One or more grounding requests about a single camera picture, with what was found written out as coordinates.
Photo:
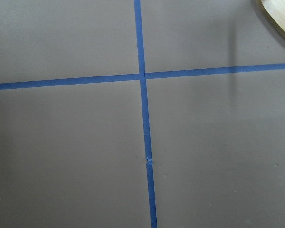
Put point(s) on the wooden cup storage rack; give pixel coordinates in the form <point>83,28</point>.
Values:
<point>274,10</point>

